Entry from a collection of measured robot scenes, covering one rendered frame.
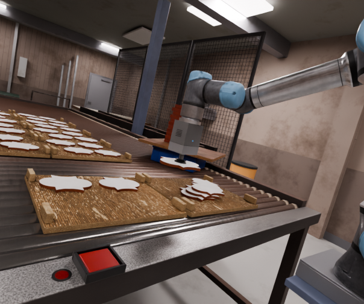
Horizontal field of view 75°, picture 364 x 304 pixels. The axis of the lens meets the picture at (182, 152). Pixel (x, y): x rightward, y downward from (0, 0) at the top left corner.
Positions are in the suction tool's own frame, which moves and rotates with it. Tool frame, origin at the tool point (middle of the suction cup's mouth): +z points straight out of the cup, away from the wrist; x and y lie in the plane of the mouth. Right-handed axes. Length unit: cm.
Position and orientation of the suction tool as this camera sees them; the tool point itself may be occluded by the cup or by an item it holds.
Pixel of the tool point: (179, 165)
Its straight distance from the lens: 82.2
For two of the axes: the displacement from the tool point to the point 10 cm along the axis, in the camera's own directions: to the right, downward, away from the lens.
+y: -6.4, -0.5, -7.7
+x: 7.3, 2.6, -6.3
